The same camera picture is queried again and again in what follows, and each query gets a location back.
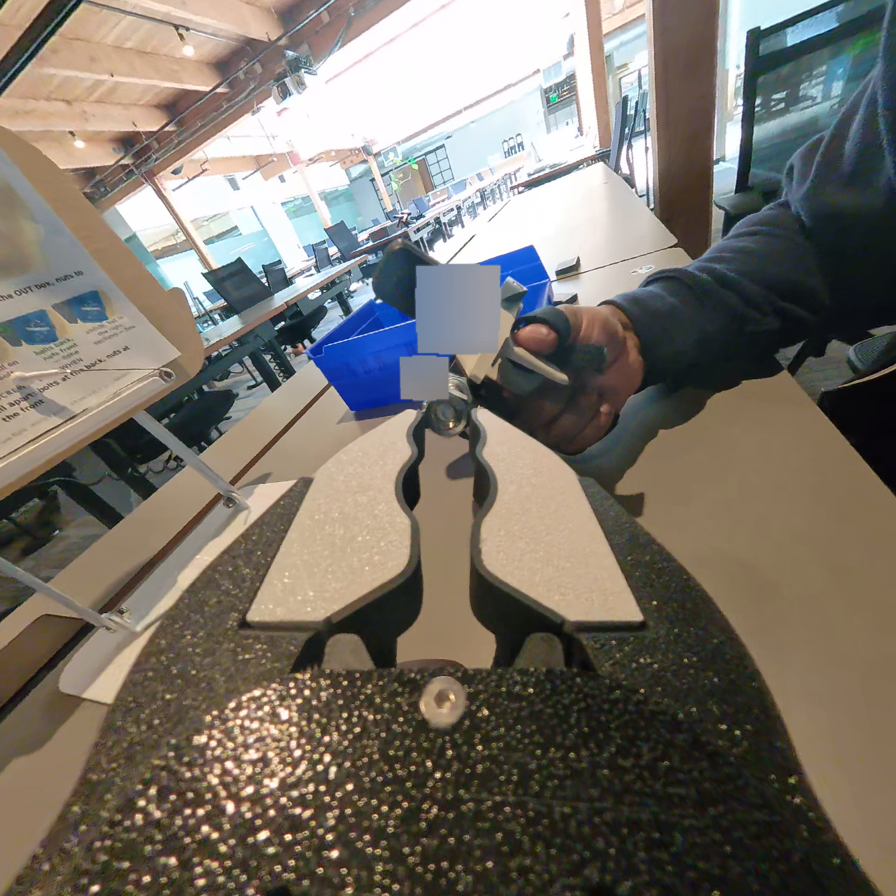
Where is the white metal sheet stand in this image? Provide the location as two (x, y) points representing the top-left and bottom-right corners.
(0, 409), (303, 704)

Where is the black office chair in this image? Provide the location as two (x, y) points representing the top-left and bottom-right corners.
(91, 388), (239, 484)
(203, 258), (330, 351)
(714, 7), (896, 218)
(815, 329), (896, 491)

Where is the person's right forearm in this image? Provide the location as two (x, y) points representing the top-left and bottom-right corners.
(603, 70), (896, 392)

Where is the blue plastic bin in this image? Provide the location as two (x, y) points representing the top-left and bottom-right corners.
(307, 245), (554, 414)

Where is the person's right hand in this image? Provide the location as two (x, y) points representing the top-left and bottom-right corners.
(504, 302), (646, 456)

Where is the steel hex nut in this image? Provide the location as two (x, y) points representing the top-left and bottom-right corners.
(423, 399), (471, 438)

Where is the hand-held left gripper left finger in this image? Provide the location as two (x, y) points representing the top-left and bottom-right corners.
(245, 408), (426, 669)

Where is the wooden office desk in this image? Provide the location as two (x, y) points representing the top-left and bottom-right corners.
(199, 255), (368, 344)

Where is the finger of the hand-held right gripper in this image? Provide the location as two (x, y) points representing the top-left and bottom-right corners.
(451, 350), (505, 403)
(476, 367), (543, 424)

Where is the instruction sheet on stand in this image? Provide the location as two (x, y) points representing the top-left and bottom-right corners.
(0, 126), (209, 499)

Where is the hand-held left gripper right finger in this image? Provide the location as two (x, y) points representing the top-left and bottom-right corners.
(470, 408), (646, 669)

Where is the wooden post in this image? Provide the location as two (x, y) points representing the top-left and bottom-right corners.
(647, 0), (725, 260)

